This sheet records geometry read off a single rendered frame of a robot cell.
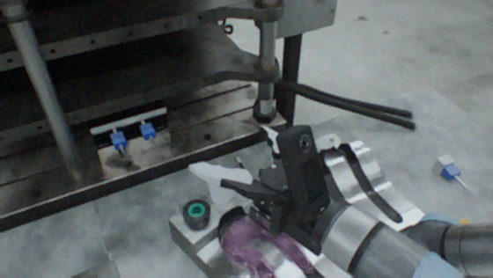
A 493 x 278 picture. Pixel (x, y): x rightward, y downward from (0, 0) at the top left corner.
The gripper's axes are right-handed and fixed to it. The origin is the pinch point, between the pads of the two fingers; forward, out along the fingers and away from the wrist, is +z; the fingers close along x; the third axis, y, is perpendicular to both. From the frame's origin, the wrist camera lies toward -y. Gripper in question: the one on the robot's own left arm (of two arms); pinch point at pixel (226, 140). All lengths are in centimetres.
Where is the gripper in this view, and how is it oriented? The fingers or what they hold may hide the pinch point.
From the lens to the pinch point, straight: 61.2
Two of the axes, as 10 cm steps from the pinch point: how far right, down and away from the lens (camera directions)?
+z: -7.3, -4.6, 5.1
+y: -0.9, 8.0, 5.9
